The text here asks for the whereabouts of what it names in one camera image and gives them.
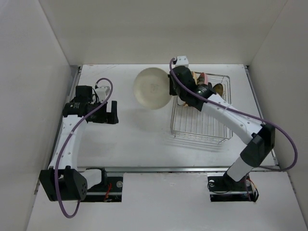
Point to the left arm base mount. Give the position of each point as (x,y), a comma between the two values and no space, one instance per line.
(108,191)

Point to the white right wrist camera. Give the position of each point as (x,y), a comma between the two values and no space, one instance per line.
(181,61)

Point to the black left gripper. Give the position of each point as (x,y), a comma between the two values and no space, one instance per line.
(107,117)

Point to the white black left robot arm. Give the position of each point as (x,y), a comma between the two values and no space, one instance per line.
(62,180)

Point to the pink plate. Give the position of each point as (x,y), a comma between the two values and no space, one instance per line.
(202,79)

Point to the aluminium front rail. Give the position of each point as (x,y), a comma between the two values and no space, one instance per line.
(158,169)

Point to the metal wire dish rack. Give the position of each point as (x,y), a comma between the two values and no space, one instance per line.
(193,125)

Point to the black blue patterned plate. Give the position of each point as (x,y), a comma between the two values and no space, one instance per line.
(209,85)

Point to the cream bear plate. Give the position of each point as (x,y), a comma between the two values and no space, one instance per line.
(151,88)

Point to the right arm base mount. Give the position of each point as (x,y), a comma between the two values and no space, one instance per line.
(225,189)

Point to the beige plate with line pattern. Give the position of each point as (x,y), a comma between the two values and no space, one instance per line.
(194,75)

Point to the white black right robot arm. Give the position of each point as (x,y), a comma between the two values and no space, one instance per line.
(259,138)

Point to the yellow patterned brown plate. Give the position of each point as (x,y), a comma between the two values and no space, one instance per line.
(218,88)

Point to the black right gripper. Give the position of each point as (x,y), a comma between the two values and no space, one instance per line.
(172,91)

